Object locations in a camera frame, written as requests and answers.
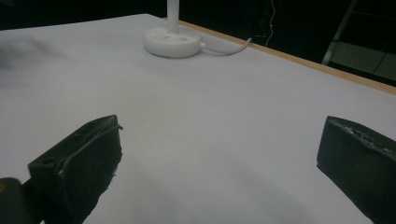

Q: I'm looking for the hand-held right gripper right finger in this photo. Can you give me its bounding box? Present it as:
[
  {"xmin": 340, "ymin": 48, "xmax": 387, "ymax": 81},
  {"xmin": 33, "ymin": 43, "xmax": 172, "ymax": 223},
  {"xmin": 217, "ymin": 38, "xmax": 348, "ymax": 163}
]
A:
[{"xmin": 316, "ymin": 116, "xmax": 396, "ymax": 224}]

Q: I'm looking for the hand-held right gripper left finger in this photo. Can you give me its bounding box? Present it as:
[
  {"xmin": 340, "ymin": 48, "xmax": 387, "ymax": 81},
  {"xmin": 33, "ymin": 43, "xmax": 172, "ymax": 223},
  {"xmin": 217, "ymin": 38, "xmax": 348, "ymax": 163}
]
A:
[{"xmin": 27, "ymin": 114, "xmax": 124, "ymax": 224}]

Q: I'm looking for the metal stand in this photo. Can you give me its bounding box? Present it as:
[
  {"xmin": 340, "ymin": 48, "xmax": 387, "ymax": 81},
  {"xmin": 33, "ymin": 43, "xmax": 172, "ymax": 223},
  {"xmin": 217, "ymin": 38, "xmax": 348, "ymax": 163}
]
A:
[{"xmin": 321, "ymin": 0, "xmax": 359, "ymax": 66}]

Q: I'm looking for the white lamp base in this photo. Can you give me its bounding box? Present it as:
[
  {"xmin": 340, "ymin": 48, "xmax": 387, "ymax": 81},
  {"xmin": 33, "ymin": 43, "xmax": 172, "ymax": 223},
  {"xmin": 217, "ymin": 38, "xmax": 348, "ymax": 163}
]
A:
[{"xmin": 142, "ymin": 0, "xmax": 204, "ymax": 59}]

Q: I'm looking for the thin hanging cable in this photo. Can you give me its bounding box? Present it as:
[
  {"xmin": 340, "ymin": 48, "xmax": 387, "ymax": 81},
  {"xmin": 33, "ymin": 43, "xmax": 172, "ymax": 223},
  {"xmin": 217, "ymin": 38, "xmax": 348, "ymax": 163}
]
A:
[{"xmin": 264, "ymin": 0, "xmax": 276, "ymax": 49}]

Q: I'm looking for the white lamp cable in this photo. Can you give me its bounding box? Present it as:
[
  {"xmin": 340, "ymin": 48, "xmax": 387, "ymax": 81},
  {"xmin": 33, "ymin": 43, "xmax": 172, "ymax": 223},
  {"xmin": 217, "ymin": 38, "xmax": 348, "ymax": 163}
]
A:
[{"xmin": 200, "ymin": 37, "xmax": 253, "ymax": 57}]

